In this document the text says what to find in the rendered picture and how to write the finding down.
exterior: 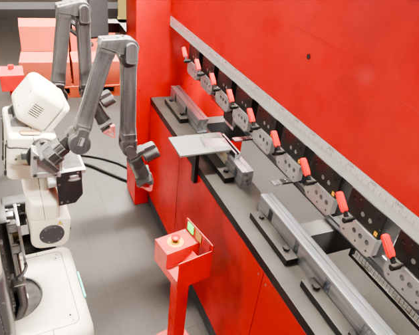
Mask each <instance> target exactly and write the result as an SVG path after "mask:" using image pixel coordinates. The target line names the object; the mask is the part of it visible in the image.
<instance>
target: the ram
mask: <svg viewBox="0 0 419 335"><path fill-rule="evenodd" d="M170 14H171V16H172V17H173V18H175V20H177V21H178V22H179V23H181V24H182V25H183V26H185V28H187V29H188V30H189V31H190V32H192V33H193V34H194V35H195V36H196V37H197V38H199V39H200V40H201V41H203V42H204V43H205V44H206V45H207V46H208V47H210V48H211V49H212V50H214V51H215V52H216V53H217V54H218V55H219V56H221V57H222V58H223V59H225V60H226V61H227V62H228V63H229V64H230V65H232V66H233V67H234V68H236V69H237V70H238V71H239V72H240V73H242V74H243V75H244V76H245V77H247V78H248V79H249V80H250V81H252V83H254V84H255V85H256V86H258V87H259V88H260V89H262V91H264V92H265V93H266V94H267V95H269V96H270V97H271V98H272V99H274V101H276V102H277V103H278V104H280V105H281V106H282V107H284V109H286V110H287V111H288V112H290V113H291V114H292V115H293V116H294V117H296V118H297V119H298V120H299V121H300V122H302V123H303V124H304V125H306V127H308V128H309V129H310V130H312V131H313V132H314V133H315V134H316V135H318V136H319V137H320V138H321V139H322V140H324V141H325V142H326V143H328V145H330V146H331V147H332V148H334V149H335V150H336V151H337V152H338V153H339V154H341V155H342V156H343V157H344V158H346V159H347V160H348V161H349V162H350V163H352V164H353V165H354V166H356V167H357V168H358V169H359V170H360V171H361V172H363V173H364V174H365V175H367V176H368V177H369V178H370V179H371V180H373V181H374V182H375V183H376V184H378V185H379V186H380V187H381V188H383V190H385V191H386V192H387V193H389V194H390V195H391V196H393V198H395V199H396V200H397V201H398V202H400V203H401V204H402V205H403V206H405V208H407V209H408V210H409V211H411V212H412V213H413V214H415V216H417V217H418V218H419V0H171V13H170ZM170 26H171V27H172V28H173V29H175V30H176V31H177V32H178V33H179V34H181V36H183V38H185V39H186V40H187V41H188V42H189V43H191V44H192V45H193V46H194V47H195V48H196V49H198V50H199V51H200V52H201V53H202V54H203V55H204V56H205V57H206V58H208V59H209V60H210V61H211V62H212V63H214V64H215V65H216V66H217V67H218V68H219V69H220V70H221V71H222V72H224V73H225V74H226V75H227V76H228V77H230V79H232V81H234V82H235V83H236V84H237V85H238V86H240V87H241V88H242V89H243V90H244V91H246V93H248V95H250V96H251V97H252V98H253V99H254V100H255V101H257V102H258V103H259V104H260V105H261V106H262V107H264V109H266V110H267V111H268V112H269V113H270V114H271V115H273V116H274V117H275V118H276V119H277V120H278V121H280V123H282V125H284V126H285V127H286V128H287V129H288V130H290V131H291V132H292V133H293V134H294V135H296V137H298V139H300V140H301V141H302V142H303V143H304V144H306V145H307V146H308V147H309V148H310V149H312V150H313V151H314V152H315V153H316V154H317V155H318V156H319V157H320V158H322V159H323V160H324V161H325V162H326V163H328V164H329V165H330V166H331V167H332V168H333V169H334V170H335V171H336V172H337V173H339V174H340V175H341V176H342V177H343V178H345V179H346V180H347V181H348V182H349V183H350V184H351V185H352V186H353V187H355V188H356V189H357V190H358V191H359V192H361V193H362V194H363V195H364V196H365V197H366V198H367V199H368V200H369V201H371V202H372V203H373V204H374V205H375V206H377V207H378V208H379V209H380V210H381V211H382V212H383V213H384V214H385V215H387V216H388V217H389V218H390V219H391V220H392V221H394V222H395V223H396V224H397V225H398V226H399V227H400V228H401V229H402V230H404V231H405V232H406V233H407V234H408V235H410V236H411V237H412V238H413V239H414V240H415V241H416V242H417V243H418V244H419V232H418V231H417V230H416V229H415V228H413V226H411V225H410V224H409V223H408V222H407V221H405V220H404V219H403V218H402V217H401V216H399V214H397V213H396V212H395V211H394V210H393V209H391V208H390V207H389V206H388V205H387V204H385V202H383V201H382V200H381V199H380V198H378V197H377V196H376V195H375V194H373V192H371V191H370V190H369V189H368V188H367V187H365V186H364V185H363V184H362V183H361V182H360V181H359V180H357V179H356V178H355V177H354V176H353V175H351V174H350V173H349V172H348V171H347V170H346V169H345V168H343V167H342V166H341V165H340V164H338V163H337V162H336V161H335V160H334V159H332V157H330V156H329V155H328V154H327V153H325V152H324V151H323V150H322V149H320V147H318V146H317V145H316V144H315V143H314V142H312V141H311V140H310V139H309V138H308V137H306V135H304V134H303V133H302V132H301V131H300V130H298V129H297V128H296V127H294V125H292V123H290V122H289V121H288V120H287V119H285V118H284V117H283V116H282V115H280V113H278V112H277V111H276V110H275V109H274V108H272V107H271V106H270V105H269V104H268V103H266V101H264V100H263V99H262V98H261V97H260V96H258V95H257V94H256V93H254V91H252V89H250V88H249V87H248V86H247V85H245V84H244V83H243V82H242V81H240V79H238V78H237V77H236V76H235V75H234V74H232V73H231V72H230V71H229V70H228V69H226V67H224V66H223V65H222V64H221V63H219V62H218V61H217V60H216V59H214V58H213V57H212V56H211V55H210V54H209V53H208V52H206V51H205V50H204V49H203V48H201V46H199V44H197V43H196V42H195V41H193V40H192V39H191V38H190V37H189V36H187V34H185V33H184V32H183V31H182V30H181V29H179V28H178V27H177V26H176V25H175V24H173V22H171V21H170Z"/></svg>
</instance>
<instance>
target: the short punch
mask: <svg viewBox="0 0 419 335"><path fill-rule="evenodd" d="M223 118H224V119H225V121H224V122H225V123H226V124H227V125H228V126H229V127H230V128H231V129H232V130H233V127H235V125H236V123H235V121H234V120H233V116H232V113H231V112H225V111H224V115H223Z"/></svg>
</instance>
